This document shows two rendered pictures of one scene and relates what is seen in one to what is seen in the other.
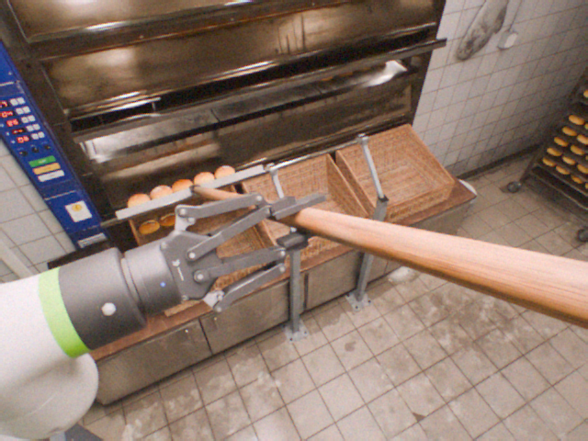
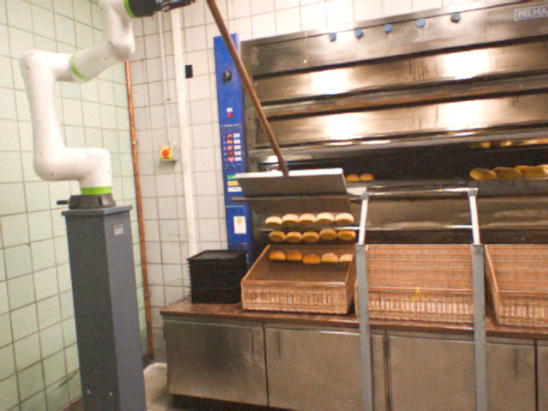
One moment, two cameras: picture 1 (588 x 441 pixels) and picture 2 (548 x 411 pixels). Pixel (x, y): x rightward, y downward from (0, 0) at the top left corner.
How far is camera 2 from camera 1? 1.66 m
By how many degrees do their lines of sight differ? 60
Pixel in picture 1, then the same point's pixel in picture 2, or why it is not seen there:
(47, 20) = (265, 95)
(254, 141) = (387, 211)
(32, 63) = (252, 117)
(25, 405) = (110, 19)
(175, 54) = (330, 122)
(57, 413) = (113, 34)
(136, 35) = (308, 107)
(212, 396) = not seen: outside the picture
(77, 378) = (124, 32)
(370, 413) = not seen: outside the picture
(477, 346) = not seen: outside the picture
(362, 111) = (523, 210)
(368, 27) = (510, 116)
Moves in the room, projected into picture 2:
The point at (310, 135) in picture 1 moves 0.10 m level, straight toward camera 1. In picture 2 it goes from (450, 219) to (440, 222)
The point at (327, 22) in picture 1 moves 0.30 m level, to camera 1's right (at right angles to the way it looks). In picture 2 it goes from (461, 110) to (524, 101)
